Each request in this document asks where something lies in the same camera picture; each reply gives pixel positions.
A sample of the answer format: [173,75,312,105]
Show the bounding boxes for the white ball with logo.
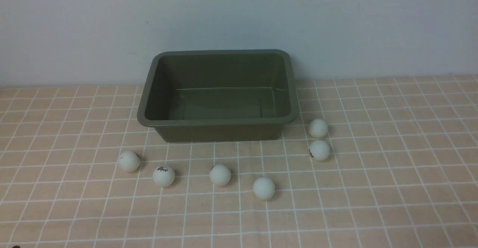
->
[152,165,176,187]

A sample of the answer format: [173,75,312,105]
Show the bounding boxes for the olive green plastic bin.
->
[137,49,299,143]

